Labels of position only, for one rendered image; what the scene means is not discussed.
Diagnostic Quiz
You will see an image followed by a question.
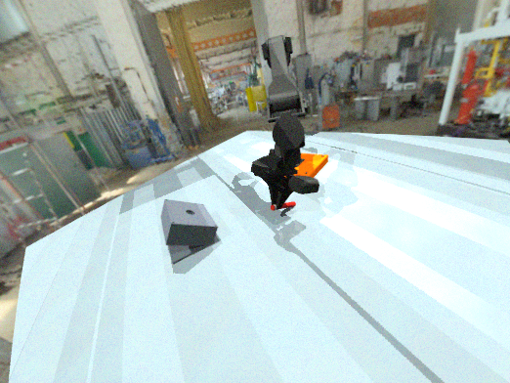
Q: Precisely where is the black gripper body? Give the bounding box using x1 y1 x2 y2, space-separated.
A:
270 145 319 194

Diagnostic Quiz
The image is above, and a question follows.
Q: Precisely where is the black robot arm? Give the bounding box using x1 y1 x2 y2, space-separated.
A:
252 35 308 180

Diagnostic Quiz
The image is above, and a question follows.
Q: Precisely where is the red peg with white band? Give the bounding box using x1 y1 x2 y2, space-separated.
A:
271 201 296 211

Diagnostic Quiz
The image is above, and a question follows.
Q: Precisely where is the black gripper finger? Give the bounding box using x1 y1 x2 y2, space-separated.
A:
276 184 293 209
262 179 282 205

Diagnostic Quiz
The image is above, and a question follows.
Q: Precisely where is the grey square panel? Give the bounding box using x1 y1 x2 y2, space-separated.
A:
160 199 218 265

